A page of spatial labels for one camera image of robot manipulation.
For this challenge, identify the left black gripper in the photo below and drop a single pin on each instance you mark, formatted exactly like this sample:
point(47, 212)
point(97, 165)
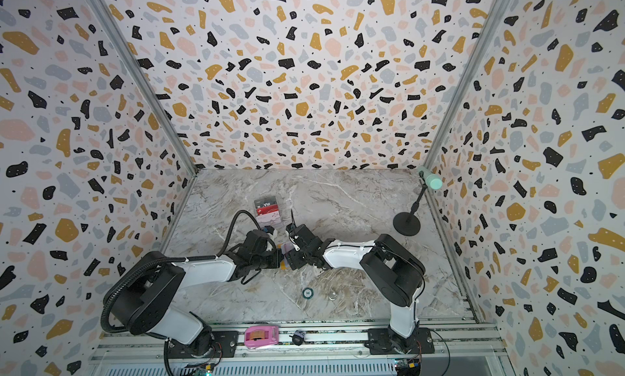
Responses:
point(277, 254)

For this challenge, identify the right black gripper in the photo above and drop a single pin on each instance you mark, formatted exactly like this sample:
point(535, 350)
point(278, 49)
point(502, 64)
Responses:
point(296, 251)

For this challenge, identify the grey credit card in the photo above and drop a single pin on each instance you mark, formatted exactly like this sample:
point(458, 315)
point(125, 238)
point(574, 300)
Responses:
point(264, 202)

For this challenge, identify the yellow leather card holder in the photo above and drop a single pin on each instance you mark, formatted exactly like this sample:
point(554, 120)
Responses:
point(283, 263)

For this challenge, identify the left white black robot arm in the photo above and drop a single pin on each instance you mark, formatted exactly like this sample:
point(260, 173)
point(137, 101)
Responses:
point(141, 302)

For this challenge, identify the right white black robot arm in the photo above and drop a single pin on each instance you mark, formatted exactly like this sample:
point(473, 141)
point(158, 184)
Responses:
point(398, 275)

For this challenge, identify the clear acrylic card box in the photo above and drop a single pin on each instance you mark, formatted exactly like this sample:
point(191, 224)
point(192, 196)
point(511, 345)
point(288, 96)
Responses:
point(269, 216)

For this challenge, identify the pink tape dispenser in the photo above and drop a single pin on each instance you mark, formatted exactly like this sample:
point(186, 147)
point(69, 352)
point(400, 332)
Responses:
point(261, 336)

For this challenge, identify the small black knob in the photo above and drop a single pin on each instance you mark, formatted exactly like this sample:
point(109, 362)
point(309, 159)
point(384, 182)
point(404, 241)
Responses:
point(298, 337)

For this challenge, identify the black microphone stand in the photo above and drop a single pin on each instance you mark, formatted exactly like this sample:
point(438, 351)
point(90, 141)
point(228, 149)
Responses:
point(407, 223)

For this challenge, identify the green circuit board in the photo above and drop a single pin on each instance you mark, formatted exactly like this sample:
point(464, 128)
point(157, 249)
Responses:
point(205, 370)

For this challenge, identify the right circuit board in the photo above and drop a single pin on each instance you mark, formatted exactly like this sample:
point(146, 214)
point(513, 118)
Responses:
point(408, 367)

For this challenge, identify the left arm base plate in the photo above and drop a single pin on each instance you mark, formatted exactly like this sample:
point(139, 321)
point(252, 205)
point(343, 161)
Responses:
point(207, 345)

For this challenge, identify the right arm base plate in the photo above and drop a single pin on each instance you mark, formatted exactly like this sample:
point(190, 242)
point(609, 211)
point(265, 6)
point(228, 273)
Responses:
point(384, 341)

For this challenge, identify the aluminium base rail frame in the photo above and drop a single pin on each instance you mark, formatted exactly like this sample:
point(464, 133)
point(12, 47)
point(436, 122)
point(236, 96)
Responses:
point(462, 347)

